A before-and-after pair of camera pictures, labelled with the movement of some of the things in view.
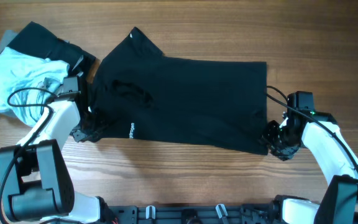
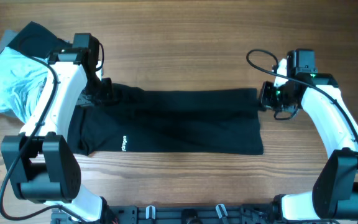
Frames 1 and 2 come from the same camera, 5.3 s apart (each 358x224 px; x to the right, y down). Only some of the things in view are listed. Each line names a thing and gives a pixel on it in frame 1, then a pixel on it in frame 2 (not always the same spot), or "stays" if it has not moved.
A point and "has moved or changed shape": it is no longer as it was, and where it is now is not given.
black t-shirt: [137, 92] has moved or changed shape
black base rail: [189, 213] stays
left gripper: [102, 123] to [108, 93]
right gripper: [268, 133] to [266, 100]
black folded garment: [35, 40] stays
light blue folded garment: [22, 85] stays
